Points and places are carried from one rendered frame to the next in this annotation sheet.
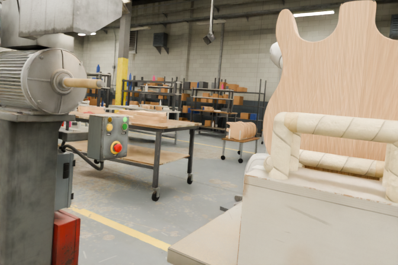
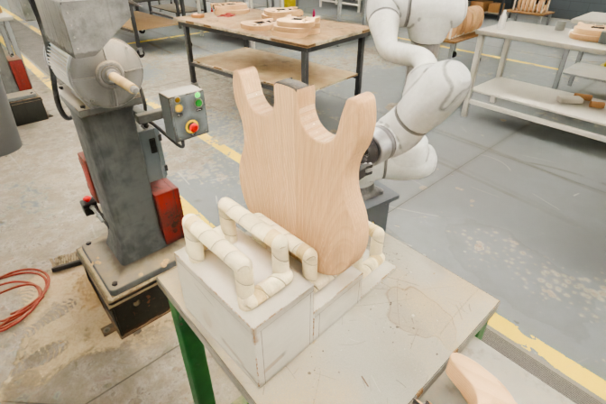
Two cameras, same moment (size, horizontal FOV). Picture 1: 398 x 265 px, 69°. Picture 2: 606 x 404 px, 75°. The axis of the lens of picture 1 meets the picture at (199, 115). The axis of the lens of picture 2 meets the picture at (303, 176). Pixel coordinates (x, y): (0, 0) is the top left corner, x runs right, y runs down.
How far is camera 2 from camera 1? 0.69 m
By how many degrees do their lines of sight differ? 32
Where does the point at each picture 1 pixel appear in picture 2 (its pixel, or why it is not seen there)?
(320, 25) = not seen: outside the picture
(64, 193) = (157, 165)
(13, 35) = not seen: hidden behind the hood
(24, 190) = (114, 169)
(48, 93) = (98, 89)
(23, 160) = (105, 145)
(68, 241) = (169, 207)
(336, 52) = (275, 133)
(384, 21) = not seen: outside the picture
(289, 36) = (243, 102)
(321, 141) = (276, 210)
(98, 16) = (100, 30)
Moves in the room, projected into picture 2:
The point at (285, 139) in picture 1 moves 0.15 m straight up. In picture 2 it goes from (188, 238) to (176, 171)
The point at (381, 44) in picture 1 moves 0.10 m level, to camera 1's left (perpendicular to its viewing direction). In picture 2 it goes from (304, 140) to (252, 133)
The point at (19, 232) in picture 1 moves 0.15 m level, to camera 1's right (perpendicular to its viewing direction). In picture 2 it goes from (120, 203) to (148, 208)
